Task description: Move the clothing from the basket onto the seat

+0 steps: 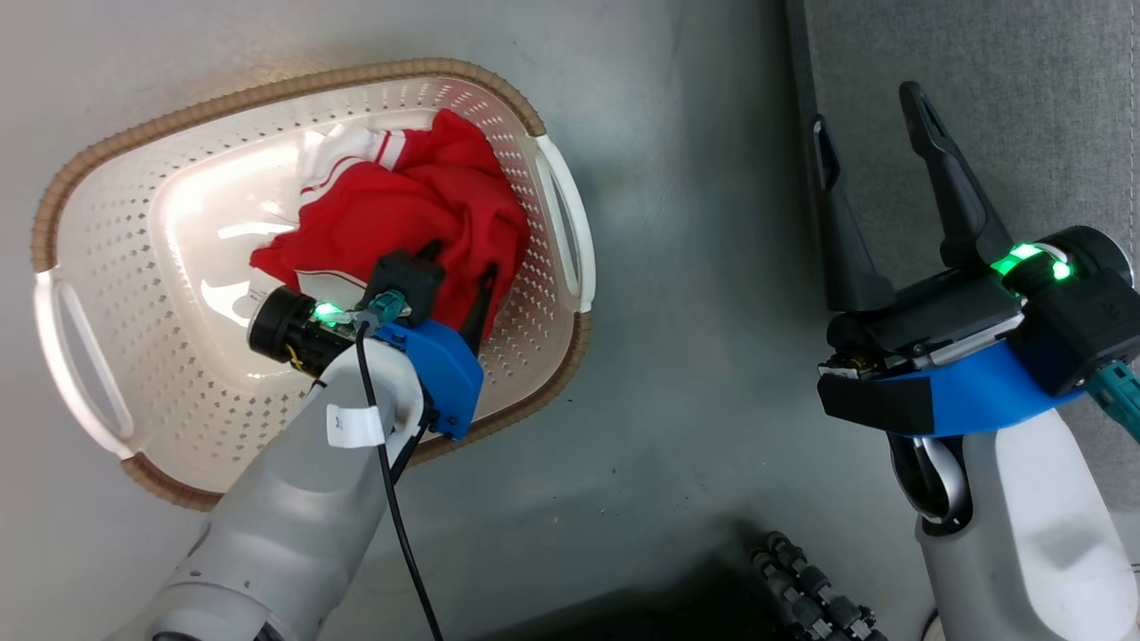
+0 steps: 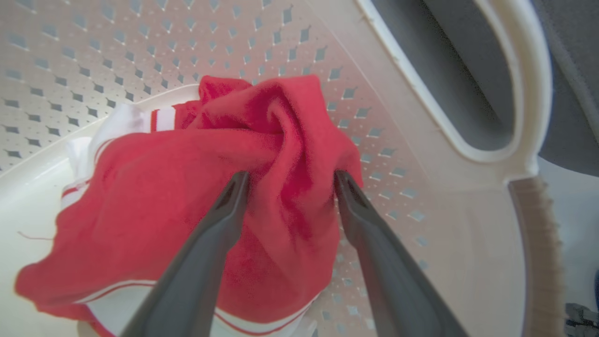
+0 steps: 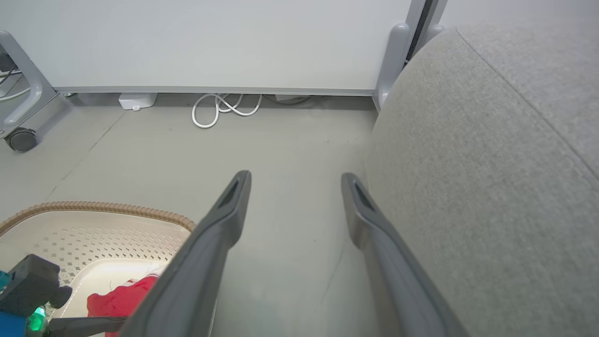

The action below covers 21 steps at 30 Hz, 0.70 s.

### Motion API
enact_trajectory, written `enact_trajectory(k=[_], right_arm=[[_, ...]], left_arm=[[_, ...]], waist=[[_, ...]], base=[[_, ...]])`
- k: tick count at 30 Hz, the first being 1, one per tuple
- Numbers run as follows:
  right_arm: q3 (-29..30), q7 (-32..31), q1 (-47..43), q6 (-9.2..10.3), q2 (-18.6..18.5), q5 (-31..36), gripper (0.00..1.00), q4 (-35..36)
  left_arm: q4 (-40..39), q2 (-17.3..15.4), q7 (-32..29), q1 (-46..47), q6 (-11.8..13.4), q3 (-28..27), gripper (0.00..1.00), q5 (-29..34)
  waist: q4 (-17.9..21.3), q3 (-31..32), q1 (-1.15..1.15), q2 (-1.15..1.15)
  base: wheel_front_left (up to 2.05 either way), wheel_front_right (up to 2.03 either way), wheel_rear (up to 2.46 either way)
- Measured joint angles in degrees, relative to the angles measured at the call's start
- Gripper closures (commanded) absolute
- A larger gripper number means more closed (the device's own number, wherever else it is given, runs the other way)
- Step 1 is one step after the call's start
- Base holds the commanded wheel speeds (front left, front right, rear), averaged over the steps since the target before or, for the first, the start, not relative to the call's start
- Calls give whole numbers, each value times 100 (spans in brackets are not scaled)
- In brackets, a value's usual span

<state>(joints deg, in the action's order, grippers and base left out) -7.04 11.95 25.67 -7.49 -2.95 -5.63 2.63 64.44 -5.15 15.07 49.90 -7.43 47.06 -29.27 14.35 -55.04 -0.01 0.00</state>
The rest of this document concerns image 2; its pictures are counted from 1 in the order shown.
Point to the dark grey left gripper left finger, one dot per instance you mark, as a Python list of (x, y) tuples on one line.
[(196, 262)]

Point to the white perforated laundry basket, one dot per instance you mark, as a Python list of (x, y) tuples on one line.
[(421, 117)]

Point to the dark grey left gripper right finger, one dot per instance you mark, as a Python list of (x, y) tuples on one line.
[(393, 281)]

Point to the red cloth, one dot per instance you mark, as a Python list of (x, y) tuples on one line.
[(164, 196)]

